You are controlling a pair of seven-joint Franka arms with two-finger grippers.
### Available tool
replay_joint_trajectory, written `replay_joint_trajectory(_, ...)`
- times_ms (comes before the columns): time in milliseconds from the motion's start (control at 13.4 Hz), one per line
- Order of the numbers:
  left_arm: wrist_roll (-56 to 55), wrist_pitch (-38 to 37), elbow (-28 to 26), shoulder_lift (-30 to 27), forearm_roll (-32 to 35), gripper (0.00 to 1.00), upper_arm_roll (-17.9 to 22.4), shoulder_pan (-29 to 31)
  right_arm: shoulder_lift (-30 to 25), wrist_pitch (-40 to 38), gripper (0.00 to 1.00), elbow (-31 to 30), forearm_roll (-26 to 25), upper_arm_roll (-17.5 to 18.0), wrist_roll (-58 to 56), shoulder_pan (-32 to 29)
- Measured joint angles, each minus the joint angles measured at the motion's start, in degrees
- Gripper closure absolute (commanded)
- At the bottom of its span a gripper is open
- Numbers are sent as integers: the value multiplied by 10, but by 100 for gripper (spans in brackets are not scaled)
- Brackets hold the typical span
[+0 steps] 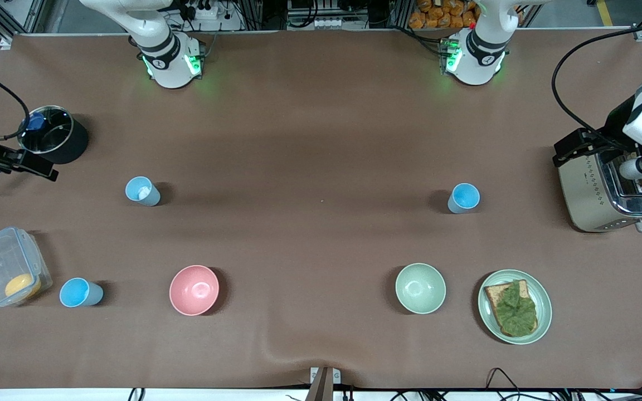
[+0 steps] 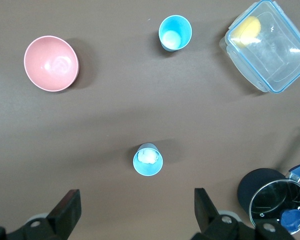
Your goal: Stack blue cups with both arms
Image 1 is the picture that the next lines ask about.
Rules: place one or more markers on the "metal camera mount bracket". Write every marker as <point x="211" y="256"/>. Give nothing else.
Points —
<point x="325" y="381"/>

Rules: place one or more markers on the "orange round food piece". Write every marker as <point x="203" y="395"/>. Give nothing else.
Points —
<point x="22" y="285"/>

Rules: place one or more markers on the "green lettuce leaf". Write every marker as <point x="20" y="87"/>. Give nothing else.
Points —
<point x="516" y="312"/>

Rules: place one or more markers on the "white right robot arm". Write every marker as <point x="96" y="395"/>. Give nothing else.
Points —
<point x="170" y="61"/>

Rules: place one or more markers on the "glass lid with blue knob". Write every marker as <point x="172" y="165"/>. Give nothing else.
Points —
<point x="50" y="133"/>

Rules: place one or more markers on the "pale green bowl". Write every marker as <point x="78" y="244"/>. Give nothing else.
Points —
<point x="420" y="288"/>

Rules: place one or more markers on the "blue cup holding white paper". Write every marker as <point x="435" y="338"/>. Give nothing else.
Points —
<point x="151" y="197"/>

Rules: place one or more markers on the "bread slice under lettuce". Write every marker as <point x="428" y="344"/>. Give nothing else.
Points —
<point x="491" y="295"/>

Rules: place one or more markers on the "pale green plate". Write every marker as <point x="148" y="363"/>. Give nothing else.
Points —
<point x="544" y="306"/>

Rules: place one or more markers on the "blue plastic cup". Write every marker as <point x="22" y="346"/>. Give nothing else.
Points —
<point x="463" y="197"/>
<point x="78" y="292"/>

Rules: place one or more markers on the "brown table mat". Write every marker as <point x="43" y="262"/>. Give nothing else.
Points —
<point x="321" y="111"/>

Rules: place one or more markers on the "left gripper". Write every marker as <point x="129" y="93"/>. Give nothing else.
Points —
<point x="614" y="127"/>

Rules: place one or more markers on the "clear plastic food container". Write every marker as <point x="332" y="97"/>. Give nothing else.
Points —
<point x="3" y="262"/>

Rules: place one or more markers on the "silver beige toaster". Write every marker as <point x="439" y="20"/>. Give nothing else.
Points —
<point x="583" y="195"/>

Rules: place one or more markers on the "crumpled white paper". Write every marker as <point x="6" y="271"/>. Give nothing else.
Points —
<point x="144" y="192"/>

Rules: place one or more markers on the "long white power strip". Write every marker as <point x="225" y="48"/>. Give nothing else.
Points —
<point x="326" y="23"/>

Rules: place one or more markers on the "white power strip with plugs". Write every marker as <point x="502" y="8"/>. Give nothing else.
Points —
<point x="205" y="10"/>

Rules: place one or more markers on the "bag of orange fruit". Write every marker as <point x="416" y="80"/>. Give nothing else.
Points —
<point x="438" y="14"/>

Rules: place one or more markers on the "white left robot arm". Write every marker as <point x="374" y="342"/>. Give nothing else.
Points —
<point x="480" y="61"/>

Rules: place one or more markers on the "pink bowl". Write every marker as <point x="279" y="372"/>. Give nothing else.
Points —
<point x="194" y="289"/>

